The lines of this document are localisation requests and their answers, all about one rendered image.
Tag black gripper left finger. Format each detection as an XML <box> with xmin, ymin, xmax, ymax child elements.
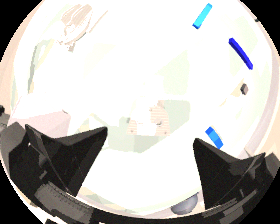
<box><xmin>24</xmin><ymin>124</ymin><xmax>108</xmax><ymax>197</ymax></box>

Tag blue long bar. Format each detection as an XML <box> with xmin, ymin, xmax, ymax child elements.
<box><xmin>192</xmin><ymin>3</ymin><xmax>213</xmax><ymax>28</ymax></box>

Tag dark blue rectangular bar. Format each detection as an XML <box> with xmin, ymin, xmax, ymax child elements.
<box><xmin>228</xmin><ymin>37</ymin><xmax>253</xmax><ymax>69</ymax></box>

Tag short blue bar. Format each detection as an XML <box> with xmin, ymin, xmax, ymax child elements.
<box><xmin>205</xmin><ymin>127</ymin><xmax>224</xmax><ymax>149</ymax></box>

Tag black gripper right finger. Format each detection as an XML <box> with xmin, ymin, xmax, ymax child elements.
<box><xmin>192</xmin><ymin>137</ymin><xmax>266</xmax><ymax>210</ymax></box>

